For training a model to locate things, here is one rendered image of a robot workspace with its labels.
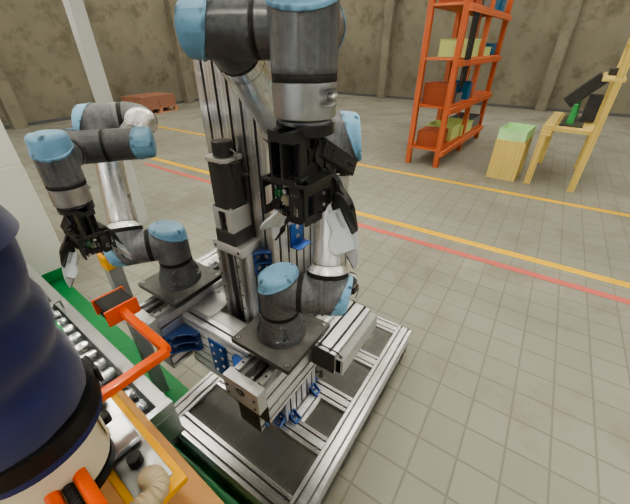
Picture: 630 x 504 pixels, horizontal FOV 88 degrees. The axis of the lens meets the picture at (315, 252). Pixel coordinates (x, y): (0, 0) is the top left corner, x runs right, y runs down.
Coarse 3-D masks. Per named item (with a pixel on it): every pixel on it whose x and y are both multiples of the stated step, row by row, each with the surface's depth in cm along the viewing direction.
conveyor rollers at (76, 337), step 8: (56, 312) 181; (56, 320) 175; (64, 320) 176; (64, 328) 170; (72, 328) 172; (72, 336) 166; (80, 336) 168; (80, 344) 161; (88, 344) 163; (80, 352) 161; (88, 352) 157; (96, 352) 159; (96, 360) 153; (104, 360) 154; (112, 368) 149; (104, 376) 146; (112, 376) 149; (128, 392) 139; (144, 408) 135
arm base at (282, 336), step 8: (264, 320) 95; (272, 320) 93; (288, 320) 94; (296, 320) 96; (304, 320) 103; (264, 328) 96; (272, 328) 94; (280, 328) 94; (288, 328) 95; (296, 328) 97; (304, 328) 100; (264, 336) 96; (272, 336) 95; (280, 336) 95; (288, 336) 96; (296, 336) 97; (264, 344) 98; (272, 344) 96; (280, 344) 96; (288, 344) 96; (296, 344) 98
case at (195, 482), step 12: (120, 396) 94; (132, 408) 91; (144, 420) 88; (156, 432) 85; (168, 444) 83; (180, 456) 80; (192, 468) 78; (108, 480) 76; (192, 480) 76; (108, 492) 74; (180, 492) 74; (192, 492) 74; (204, 492) 74
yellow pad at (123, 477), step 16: (112, 400) 78; (112, 416) 75; (128, 416) 76; (144, 432) 73; (144, 448) 69; (160, 448) 70; (128, 464) 64; (144, 464) 67; (160, 464) 67; (176, 464) 67; (112, 480) 65; (128, 480) 64; (176, 480) 65; (128, 496) 62
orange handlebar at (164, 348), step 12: (120, 312) 88; (132, 324) 84; (144, 324) 84; (144, 336) 82; (156, 336) 80; (168, 348) 78; (144, 360) 74; (156, 360) 75; (132, 372) 71; (144, 372) 73; (108, 384) 69; (120, 384) 69; (108, 396) 68; (84, 468) 56; (84, 480) 54; (60, 492) 53; (84, 492) 52; (96, 492) 53
